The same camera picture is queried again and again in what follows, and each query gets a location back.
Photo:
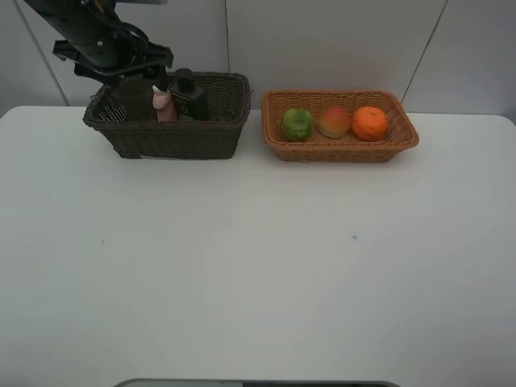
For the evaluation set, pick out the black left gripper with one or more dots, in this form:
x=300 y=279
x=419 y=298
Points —
x=105 y=60

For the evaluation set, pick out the green round fruit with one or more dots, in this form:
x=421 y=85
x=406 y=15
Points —
x=297 y=125

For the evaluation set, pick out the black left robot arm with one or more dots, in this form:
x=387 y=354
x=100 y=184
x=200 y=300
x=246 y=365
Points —
x=83 y=22

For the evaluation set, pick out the black rectangular bottle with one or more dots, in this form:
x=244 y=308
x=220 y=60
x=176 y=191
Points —
x=190 y=99

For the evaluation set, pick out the translucent pink plastic cup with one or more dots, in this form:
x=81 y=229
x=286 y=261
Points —
x=135 y=96

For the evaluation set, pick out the orange mandarin fruit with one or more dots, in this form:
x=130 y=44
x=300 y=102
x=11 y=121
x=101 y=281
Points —
x=370 y=124

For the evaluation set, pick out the dark brown wicker basket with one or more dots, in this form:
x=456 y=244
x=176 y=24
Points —
x=229 y=104

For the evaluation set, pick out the pink bottle white cap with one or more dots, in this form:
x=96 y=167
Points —
x=162 y=102

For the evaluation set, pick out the red yellow peach fruit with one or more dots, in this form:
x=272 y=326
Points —
x=334 y=122

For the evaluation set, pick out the orange wicker basket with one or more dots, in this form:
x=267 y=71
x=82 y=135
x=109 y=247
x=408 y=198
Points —
x=400 y=135

